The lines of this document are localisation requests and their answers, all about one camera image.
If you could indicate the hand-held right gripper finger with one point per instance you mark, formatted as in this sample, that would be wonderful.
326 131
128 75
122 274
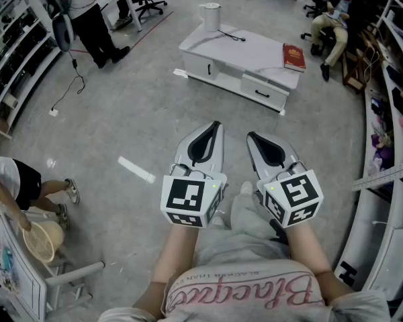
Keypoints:
257 153
290 156

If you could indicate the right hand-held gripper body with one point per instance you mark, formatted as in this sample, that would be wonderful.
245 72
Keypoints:
299 193

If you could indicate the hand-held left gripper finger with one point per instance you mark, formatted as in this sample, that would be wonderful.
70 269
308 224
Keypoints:
183 153
218 156

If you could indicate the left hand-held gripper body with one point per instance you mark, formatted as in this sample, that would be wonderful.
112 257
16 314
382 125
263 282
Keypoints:
184 196

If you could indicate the white electric kettle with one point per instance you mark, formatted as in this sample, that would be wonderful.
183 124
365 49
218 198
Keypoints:
211 17

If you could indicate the person's left forearm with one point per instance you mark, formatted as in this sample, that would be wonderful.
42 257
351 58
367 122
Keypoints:
178 250

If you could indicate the person's right forearm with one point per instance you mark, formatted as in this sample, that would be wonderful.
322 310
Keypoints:
309 250

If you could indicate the person's white shoe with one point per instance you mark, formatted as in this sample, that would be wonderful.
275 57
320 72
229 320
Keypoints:
246 187
220 220

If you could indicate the white cabinet drawer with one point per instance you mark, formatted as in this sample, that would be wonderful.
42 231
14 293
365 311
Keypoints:
263 91

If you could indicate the light grey trousers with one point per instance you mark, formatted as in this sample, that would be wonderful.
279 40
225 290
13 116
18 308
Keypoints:
245 226

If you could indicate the perforated metal strip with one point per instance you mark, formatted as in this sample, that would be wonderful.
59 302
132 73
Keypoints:
386 174

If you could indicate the white shelving unit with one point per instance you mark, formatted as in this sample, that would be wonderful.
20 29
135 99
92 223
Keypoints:
16 62
389 213

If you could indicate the purple plush items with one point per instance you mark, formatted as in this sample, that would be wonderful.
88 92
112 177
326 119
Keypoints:
383 146

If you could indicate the red book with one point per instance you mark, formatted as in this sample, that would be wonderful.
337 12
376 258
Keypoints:
293 57

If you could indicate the wooden rack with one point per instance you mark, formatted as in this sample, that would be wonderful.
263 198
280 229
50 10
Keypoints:
356 65

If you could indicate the light t-shirt with pink print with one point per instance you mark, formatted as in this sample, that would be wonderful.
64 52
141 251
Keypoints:
242 297

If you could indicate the white power socket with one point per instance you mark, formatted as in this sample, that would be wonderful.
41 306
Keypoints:
53 112

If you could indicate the beige woven basket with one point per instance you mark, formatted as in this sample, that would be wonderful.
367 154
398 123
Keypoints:
42 243

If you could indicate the white desk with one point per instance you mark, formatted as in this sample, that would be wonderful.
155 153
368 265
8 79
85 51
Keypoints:
121 2

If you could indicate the grey neck pillow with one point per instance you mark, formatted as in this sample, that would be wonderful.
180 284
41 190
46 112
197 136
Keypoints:
63 32

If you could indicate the white metal table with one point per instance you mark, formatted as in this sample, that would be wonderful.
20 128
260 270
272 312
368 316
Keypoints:
27 280

